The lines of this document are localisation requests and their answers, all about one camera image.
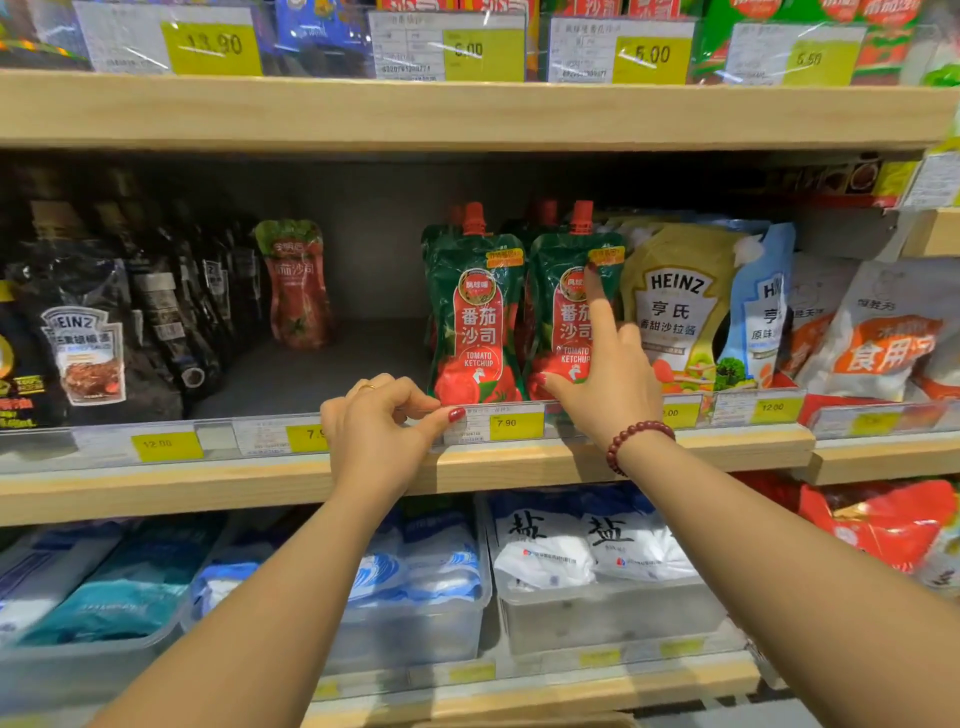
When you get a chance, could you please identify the person's right hand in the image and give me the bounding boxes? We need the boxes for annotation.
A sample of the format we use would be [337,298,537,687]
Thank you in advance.
[535,265,674,453]

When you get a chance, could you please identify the dark shiny packet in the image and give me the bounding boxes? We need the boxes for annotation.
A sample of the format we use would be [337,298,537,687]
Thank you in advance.
[0,0,93,73]

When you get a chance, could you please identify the red shiny packet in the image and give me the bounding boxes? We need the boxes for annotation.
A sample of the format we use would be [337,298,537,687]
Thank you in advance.
[797,478,960,577]

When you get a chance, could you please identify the green red sauce packets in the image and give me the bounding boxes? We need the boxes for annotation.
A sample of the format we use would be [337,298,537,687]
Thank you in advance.
[691,0,927,87]

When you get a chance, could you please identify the dark red boxed goods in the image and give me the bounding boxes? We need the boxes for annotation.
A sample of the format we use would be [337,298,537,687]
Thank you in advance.
[763,153,925,210]

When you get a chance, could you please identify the clear strip with yellow labels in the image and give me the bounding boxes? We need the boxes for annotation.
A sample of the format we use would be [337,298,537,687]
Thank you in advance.
[311,621,751,702]

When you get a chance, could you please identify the clear plastic bin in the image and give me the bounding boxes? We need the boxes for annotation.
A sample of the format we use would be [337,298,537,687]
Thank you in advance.
[182,501,494,678]
[0,516,230,710]
[474,491,730,659]

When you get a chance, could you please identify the long thick wooden shelf board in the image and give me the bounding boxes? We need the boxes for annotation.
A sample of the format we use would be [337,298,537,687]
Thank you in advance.
[0,69,960,156]

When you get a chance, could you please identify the white orange starch packet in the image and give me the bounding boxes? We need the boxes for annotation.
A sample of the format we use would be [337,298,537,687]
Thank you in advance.
[774,252,861,381]
[909,351,960,403]
[795,258,960,403]

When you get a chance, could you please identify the pale blue salt bag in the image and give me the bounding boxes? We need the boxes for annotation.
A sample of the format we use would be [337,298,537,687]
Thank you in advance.
[0,523,127,640]

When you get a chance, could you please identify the teal salt bag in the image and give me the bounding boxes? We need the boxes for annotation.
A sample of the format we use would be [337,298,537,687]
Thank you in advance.
[21,516,228,648]

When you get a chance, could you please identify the red bead bracelet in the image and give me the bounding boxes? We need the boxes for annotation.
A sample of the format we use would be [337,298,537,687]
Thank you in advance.
[605,420,678,479]

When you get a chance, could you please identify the large price tag holder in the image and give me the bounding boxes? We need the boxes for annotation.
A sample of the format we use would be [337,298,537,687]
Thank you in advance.
[366,9,528,84]
[72,0,265,78]
[724,21,869,88]
[546,15,696,86]

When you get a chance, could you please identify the row of black sauce pouches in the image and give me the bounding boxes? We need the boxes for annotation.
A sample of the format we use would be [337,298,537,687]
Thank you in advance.
[0,157,265,427]

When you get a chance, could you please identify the short clear shelf fence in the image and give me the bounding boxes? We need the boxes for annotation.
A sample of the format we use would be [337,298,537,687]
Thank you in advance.
[807,399,960,444]

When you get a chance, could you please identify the short wooden shelf board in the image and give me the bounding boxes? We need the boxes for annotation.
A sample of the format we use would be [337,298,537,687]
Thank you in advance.
[900,206,960,261]
[793,430,960,487]

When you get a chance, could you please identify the person's left forearm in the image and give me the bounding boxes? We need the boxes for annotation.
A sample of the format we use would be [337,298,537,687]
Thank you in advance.
[88,480,421,728]

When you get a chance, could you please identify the person's left hand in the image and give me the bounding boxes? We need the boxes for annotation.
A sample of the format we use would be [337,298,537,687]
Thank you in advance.
[320,372,467,511]

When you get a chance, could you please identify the blue white salt bag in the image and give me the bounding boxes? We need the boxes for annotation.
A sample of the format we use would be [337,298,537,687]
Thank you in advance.
[346,508,483,610]
[189,561,265,620]

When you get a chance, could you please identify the blue snack packet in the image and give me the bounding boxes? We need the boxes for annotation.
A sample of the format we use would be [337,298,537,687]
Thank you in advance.
[273,0,373,78]

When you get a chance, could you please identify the yellow salad dressing pouch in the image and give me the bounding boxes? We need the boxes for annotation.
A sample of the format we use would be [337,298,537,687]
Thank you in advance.
[619,220,753,396]

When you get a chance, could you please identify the white yellow price tag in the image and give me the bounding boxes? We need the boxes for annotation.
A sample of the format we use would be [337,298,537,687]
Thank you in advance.
[901,148,960,212]

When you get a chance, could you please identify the black yellow sauce pouch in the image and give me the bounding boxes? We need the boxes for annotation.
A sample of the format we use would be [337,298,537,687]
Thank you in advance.
[0,280,70,433]

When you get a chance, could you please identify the long clear shelf fence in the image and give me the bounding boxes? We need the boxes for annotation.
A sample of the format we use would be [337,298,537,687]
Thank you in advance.
[0,388,816,475]

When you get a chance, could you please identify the small red tomato sauce pouch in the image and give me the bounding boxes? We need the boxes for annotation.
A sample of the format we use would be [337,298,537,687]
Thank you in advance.
[252,218,333,351]

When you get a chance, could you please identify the blue salad dressing pouch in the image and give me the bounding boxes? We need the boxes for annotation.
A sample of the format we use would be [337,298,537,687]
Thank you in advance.
[714,220,798,391]

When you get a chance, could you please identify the person's right forearm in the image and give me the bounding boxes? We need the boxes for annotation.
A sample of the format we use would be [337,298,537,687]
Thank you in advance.
[613,431,960,728]

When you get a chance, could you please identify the green red ketchup pouch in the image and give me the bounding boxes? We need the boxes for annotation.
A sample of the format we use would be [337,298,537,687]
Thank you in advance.
[422,201,528,407]
[523,199,628,400]
[420,205,466,260]
[501,198,561,249]

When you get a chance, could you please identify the row of small price labels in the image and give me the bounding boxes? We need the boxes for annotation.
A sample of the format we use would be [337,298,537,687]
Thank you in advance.
[130,392,903,463]

